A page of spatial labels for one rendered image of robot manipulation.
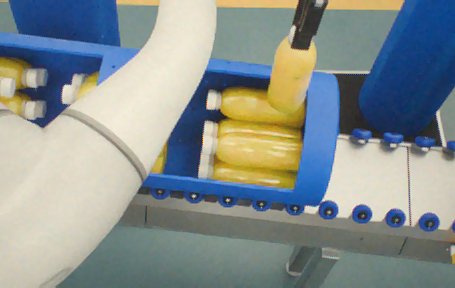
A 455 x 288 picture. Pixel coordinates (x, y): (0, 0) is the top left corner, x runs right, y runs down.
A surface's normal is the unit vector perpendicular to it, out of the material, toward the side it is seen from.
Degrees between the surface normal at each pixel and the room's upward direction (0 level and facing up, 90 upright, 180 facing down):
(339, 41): 0
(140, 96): 15
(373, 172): 0
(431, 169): 0
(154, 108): 37
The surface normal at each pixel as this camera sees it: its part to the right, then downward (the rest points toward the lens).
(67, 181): 0.33, -0.24
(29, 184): -0.07, -0.48
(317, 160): -0.01, 0.29
